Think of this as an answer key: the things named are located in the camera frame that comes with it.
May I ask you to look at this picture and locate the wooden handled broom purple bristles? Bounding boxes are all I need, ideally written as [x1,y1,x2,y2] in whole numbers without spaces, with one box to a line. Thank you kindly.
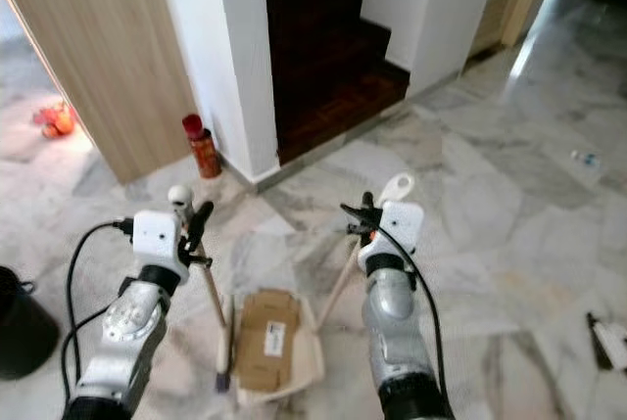
[166,184,238,394]

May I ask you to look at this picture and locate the brown cardboard box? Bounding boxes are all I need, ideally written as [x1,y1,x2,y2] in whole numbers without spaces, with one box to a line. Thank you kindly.
[234,289,304,393]

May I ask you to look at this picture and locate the beige dustpan with wooden handle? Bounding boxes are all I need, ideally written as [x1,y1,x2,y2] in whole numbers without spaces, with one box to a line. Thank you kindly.
[217,172,416,407]

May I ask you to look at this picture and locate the orange red floor ornament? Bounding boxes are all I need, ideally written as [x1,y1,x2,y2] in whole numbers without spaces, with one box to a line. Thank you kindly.
[33,101,77,140]

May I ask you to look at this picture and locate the red cylindrical can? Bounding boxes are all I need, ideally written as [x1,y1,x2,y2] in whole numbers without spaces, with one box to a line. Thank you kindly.
[181,113,223,180]

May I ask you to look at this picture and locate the dark wooden staircase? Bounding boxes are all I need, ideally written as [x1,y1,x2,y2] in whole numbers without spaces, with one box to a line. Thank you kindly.
[262,0,411,167]

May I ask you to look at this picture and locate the black bucket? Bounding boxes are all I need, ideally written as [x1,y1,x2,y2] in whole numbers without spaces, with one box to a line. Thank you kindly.
[0,264,61,381]

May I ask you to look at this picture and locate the black and white device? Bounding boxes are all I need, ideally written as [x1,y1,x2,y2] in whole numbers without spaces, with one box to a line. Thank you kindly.
[585,311,627,373]

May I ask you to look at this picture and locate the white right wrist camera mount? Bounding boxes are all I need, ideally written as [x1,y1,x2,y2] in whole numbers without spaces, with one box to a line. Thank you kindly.
[361,201,425,260]

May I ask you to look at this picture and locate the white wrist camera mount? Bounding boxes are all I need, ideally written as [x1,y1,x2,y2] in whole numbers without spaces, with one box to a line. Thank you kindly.
[131,209,188,275]
[361,201,425,260]

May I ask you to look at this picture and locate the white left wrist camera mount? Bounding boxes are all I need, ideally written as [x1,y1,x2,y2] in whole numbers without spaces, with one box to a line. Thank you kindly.
[131,209,188,275]

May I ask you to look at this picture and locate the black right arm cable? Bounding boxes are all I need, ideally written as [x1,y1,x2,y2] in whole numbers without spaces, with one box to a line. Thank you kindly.
[380,227,451,384]

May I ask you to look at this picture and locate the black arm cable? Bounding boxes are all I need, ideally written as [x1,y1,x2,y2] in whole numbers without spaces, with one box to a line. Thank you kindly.
[55,220,137,413]
[380,227,451,384]

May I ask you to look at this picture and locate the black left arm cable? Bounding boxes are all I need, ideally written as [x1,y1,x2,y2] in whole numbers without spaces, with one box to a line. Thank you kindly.
[55,220,137,413]

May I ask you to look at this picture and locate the light wooden wall panel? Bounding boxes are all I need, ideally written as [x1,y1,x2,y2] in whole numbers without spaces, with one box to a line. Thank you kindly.
[0,0,199,185]

